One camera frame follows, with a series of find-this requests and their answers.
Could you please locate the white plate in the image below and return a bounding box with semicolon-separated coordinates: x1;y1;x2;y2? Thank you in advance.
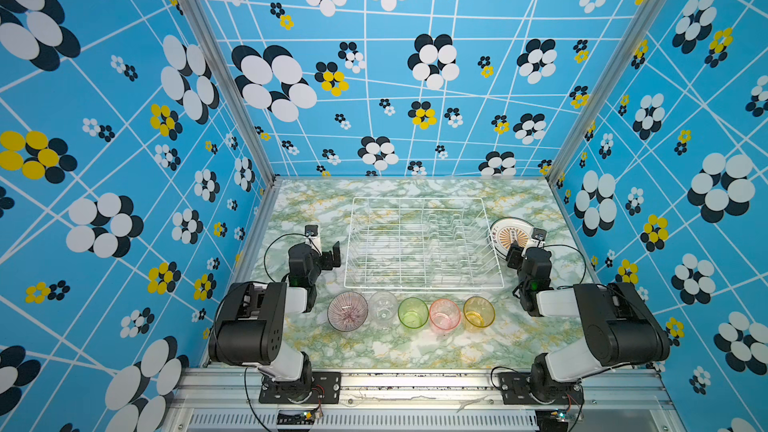
490;217;535;258

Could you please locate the striped ceramic bowl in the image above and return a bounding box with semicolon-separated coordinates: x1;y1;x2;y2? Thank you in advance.
327;291;368;332

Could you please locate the yellow glass tumbler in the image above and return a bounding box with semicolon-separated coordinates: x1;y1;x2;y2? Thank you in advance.
462;296;496;329

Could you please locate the clear glass tumbler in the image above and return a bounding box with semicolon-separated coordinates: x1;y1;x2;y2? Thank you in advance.
368;291;399;328

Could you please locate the pink glass tumbler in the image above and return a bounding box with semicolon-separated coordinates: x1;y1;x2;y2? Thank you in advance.
429;298;462;334

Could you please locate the green glass tumbler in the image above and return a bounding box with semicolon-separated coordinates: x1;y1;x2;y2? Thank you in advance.
397;297;429;330

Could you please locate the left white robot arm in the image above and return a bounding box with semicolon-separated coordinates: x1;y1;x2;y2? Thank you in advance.
208;239;341;390

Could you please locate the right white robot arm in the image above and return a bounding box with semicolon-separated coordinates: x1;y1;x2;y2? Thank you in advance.
505;243;671;389

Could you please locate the green circuit board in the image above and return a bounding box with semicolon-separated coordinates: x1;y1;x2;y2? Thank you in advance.
276;410;317;426

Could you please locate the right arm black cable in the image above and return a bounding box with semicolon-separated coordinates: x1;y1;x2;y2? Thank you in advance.
542;243;589;289

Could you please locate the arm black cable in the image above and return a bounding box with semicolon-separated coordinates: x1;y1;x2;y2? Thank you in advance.
262;232;313;283
542;243;589;289

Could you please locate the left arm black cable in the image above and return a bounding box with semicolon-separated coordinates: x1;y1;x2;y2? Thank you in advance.
262;232;313;283

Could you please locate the white wire dish rack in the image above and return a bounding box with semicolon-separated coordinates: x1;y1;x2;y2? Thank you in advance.
344;197;505;293

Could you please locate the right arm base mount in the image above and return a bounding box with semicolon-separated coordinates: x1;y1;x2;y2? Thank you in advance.
494;371;584;407

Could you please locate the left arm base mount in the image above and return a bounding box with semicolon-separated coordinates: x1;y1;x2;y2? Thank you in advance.
258;371;342;405

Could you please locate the aluminium front rail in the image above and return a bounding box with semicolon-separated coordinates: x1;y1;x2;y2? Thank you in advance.
161;368;684;431

